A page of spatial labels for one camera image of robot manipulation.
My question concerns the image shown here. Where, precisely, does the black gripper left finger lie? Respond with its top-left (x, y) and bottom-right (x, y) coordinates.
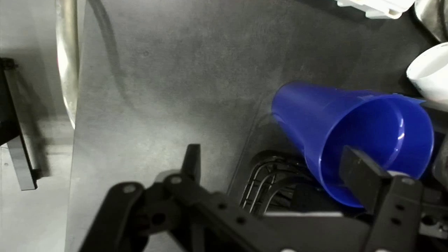
top-left (79, 142), bottom-right (300, 252)

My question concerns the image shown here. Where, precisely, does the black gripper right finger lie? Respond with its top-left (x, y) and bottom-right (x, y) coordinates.
top-left (339, 144), bottom-right (448, 252)

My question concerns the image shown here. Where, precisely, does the blue plastic cup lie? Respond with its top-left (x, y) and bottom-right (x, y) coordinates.
top-left (271, 81), bottom-right (437, 208)

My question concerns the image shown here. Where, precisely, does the white cup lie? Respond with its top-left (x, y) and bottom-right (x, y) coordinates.
top-left (405, 40), bottom-right (448, 113)

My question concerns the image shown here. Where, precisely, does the stainless steel dishwasher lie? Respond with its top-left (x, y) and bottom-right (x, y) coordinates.
top-left (55, 0), bottom-right (89, 130)

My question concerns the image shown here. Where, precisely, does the steel carafe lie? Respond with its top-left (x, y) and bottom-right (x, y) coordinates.
top-left (413, 0), bottom-right (448, 43)

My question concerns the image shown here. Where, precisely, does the white flat box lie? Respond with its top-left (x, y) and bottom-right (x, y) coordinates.
top-left (335, 0), bottom-right (418, 20)

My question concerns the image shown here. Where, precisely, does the black wire dish basket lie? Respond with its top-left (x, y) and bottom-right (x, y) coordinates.
top-left (229, 148), bottom-right (366, 221)

